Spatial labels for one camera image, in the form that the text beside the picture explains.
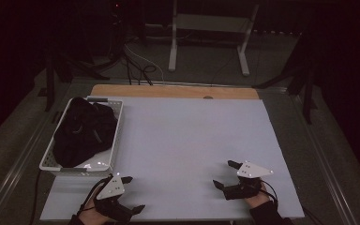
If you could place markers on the black tripod stand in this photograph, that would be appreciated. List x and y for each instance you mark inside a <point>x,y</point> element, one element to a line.
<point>303,78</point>

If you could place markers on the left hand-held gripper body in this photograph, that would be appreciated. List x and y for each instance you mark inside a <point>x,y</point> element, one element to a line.
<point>112,188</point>

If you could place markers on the black cloth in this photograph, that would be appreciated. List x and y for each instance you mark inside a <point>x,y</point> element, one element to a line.
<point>82,132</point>

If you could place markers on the white plastic basket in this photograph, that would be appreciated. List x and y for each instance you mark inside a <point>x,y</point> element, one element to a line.
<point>104,162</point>

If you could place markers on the person's right hand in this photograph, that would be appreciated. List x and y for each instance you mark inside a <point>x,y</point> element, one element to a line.
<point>257,200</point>

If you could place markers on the white metal stand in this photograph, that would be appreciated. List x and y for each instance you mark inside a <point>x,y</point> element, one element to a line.
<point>209,28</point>

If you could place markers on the white table mat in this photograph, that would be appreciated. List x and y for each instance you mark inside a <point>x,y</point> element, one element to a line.
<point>184,140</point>

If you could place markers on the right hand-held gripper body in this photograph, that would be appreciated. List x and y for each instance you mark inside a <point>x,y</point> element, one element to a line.
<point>250,173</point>

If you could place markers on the person's left hand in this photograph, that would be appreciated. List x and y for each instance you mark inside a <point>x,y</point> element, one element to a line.
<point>90,214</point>

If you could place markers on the metal floor rail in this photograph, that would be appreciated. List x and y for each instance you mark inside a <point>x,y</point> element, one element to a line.
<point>15,162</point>
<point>322,156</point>

